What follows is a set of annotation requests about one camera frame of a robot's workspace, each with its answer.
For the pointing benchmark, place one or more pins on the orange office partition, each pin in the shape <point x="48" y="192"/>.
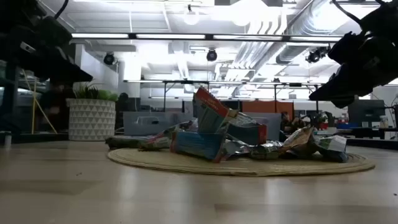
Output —
<point x="264" y="107"/>

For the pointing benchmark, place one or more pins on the small white post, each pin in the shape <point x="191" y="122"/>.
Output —
<point x="7" y="140"/>

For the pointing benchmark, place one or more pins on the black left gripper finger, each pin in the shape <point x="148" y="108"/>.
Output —
<point x="66" y="70"/>

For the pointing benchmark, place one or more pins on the white triangle-pattern plant pot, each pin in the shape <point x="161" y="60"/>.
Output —
<point x="91" y="121"/>

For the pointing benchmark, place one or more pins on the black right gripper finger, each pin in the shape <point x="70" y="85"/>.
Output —
<point x="342" y="85"/>
<point x="342" y="103"/>

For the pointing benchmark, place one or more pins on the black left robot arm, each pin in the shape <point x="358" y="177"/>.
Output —
<point x="15" y="11"/>

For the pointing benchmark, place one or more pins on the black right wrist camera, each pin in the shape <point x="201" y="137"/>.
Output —
<point x="342" y="46"/>

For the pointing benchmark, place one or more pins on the green potted plant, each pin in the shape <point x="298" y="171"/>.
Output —
<point x="93" y="92"/>

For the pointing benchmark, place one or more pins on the grey plastic bin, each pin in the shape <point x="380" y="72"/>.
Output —
<point x="273" y="124"/>
<point x="140" y="127"/>

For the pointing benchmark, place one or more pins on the dark computer monitor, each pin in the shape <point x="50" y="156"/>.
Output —
<point x="365" y="112"/>

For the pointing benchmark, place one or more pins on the small clear jar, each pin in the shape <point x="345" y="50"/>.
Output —
<point x="384" y="122"/>

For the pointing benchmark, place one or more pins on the blue wrapper granola bar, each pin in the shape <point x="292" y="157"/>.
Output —
<point x="210" y="115"/>
<point x="199" y="144"/>
<point x="248" y="134"/>

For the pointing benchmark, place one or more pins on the long ceiling light bar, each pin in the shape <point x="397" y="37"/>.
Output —
<point x="171" y="36"/>

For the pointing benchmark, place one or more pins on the black ceiling spotlight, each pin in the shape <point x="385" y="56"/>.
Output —
<point x="211" y="55"/>
<point x="315" y="56"/>
<point x="109" y="58"/>

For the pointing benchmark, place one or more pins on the blue background box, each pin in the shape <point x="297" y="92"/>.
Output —
<point x="345" y="126"/>

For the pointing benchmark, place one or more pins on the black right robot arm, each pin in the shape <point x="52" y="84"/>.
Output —
<point x="385" y="15"/>

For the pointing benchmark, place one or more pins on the round woven straw placemat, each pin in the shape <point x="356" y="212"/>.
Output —
<point x="186" y="166"/>

